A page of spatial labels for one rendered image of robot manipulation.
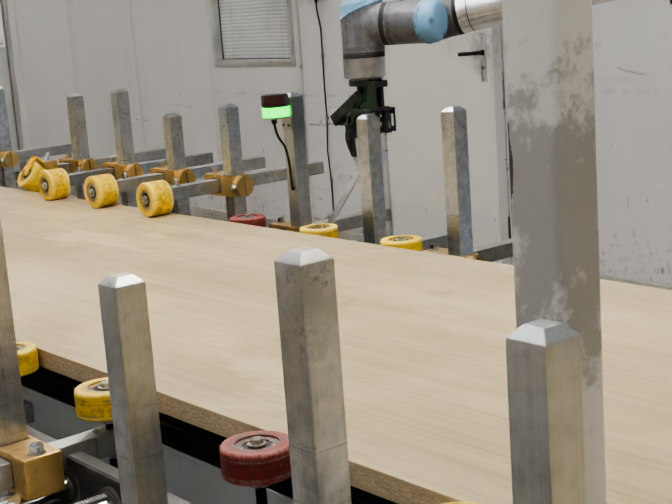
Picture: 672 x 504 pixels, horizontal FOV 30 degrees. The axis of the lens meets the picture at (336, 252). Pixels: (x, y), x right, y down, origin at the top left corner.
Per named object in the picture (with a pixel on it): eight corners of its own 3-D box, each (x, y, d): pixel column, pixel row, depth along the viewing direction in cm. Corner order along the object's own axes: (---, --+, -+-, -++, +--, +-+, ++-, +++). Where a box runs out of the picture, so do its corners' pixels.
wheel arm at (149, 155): (161, 158, 379) (160, 148, 379) (166, 158, 377) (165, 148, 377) (52, 175, 357) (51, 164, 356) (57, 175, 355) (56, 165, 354)
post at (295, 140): (308, 301, 288) (292, 91, 278) (318, 303, 285) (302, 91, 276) (296, 304, 286) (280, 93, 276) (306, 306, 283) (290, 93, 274)
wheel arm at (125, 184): (258, 167, 342) (257, 154, 341) (266, 168, 339) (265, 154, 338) (96, 195, 311) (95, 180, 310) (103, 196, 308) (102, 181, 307)
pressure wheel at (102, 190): (106, 166, 311) (121, 185, 307) (100, 192, 316) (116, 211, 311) (84, 170, 307) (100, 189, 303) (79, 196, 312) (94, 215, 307)
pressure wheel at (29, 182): (28, 194, 355) (42, 170, 357) (41, 196, 349) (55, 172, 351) (11, 183, 352) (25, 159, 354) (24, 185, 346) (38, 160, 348)
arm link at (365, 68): (334, 59, 268) (367, 55, 274) (335, 82, 269) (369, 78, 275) (361, 58, 261) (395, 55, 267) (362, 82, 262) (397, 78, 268)
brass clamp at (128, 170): (121, 178, 347) (119, 160, 346) (146, 181, 336) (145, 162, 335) (101, 181, 343) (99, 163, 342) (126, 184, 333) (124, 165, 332)
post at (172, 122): (191, 296, 327) (173, 112, 318) (198, 298, 324) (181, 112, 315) (179, 298, 325) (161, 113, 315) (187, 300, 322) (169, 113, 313)
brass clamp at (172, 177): (169, 184, 328) (168, 165, 327) (198, 187, 317) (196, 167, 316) (149, 187, 324) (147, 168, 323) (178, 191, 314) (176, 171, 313)
